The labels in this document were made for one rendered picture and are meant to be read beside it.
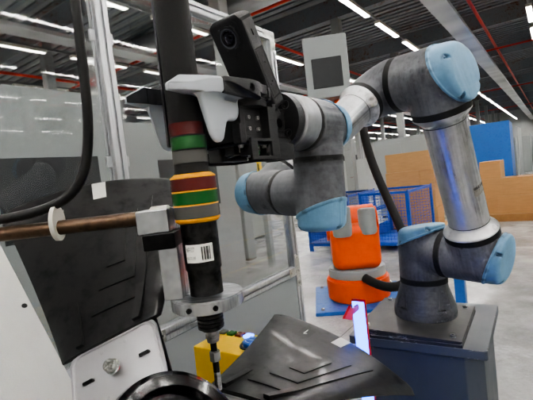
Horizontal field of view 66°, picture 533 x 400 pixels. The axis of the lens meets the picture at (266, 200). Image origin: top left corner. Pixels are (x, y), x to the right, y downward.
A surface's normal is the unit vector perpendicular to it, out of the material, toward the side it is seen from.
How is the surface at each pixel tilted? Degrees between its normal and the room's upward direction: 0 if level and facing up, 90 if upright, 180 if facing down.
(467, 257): 111
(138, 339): 48
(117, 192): 39
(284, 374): 10
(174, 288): 90
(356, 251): 90
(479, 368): 90
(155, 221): 90
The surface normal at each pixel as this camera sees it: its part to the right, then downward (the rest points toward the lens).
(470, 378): 0.21, 0.03
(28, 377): 0.55, -0.69
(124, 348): -0.26, -0.61
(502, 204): -0.54, 0.11
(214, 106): 0.89, -0.07
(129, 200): 0.02, -0.75
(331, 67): -0.12, 0.07
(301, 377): 0.11, -0.99
